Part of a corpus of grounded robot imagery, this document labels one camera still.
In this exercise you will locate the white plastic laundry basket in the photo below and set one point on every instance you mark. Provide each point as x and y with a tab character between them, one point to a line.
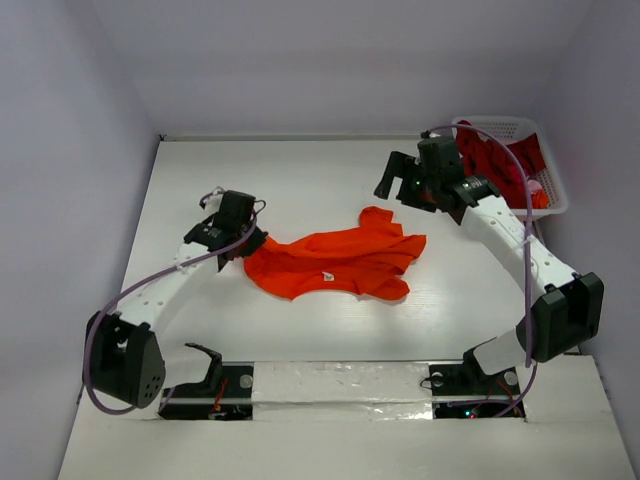
505	147

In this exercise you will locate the dark red t-shirt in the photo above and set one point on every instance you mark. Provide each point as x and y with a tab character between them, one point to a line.
485	157

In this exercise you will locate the orange garment in basket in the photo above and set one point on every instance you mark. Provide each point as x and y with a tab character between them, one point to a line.
539	200

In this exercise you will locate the orange t-shirt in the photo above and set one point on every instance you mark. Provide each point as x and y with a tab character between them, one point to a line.
367	260

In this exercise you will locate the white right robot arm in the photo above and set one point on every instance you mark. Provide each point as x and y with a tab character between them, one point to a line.
562	307

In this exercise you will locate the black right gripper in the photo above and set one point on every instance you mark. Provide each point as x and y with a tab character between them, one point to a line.
405	176

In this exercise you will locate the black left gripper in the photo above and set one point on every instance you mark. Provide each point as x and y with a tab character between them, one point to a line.
256	241

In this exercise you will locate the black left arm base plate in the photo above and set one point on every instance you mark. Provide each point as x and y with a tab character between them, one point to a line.
224	394

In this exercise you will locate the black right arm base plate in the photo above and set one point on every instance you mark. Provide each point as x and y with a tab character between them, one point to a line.
461	390

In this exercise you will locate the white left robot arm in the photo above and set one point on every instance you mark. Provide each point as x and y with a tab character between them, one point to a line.
123	366

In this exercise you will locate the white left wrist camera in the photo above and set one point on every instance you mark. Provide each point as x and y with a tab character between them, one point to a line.
218	191

